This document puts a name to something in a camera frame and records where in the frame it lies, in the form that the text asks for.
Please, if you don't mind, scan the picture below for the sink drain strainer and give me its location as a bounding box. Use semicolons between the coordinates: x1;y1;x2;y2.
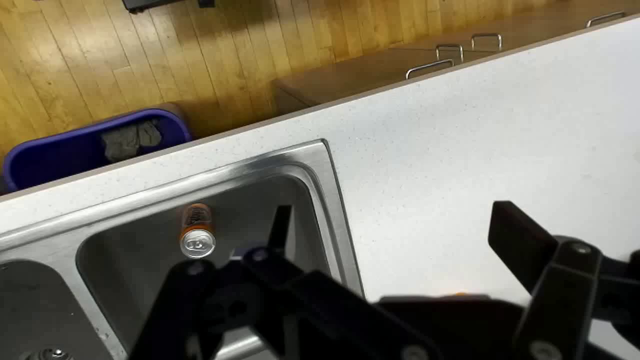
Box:
19;349;72;360

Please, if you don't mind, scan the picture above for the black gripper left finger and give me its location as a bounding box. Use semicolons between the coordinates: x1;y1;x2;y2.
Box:
127;207;440;360

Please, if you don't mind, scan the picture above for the orange soda can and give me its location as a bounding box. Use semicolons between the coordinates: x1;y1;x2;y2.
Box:
178;204;216;258

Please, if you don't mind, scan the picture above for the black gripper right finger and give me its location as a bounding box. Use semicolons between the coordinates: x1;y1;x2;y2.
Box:
488;200;640;360

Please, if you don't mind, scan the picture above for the blue plastic bin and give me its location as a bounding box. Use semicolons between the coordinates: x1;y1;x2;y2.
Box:
1;108;192;190

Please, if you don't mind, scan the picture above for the stainless steel sink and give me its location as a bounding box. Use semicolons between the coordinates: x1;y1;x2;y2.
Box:
0;140;362;360

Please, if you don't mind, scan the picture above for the wooden cabinet with metal handles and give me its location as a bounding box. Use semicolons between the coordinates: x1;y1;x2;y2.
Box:
271;0;640;113

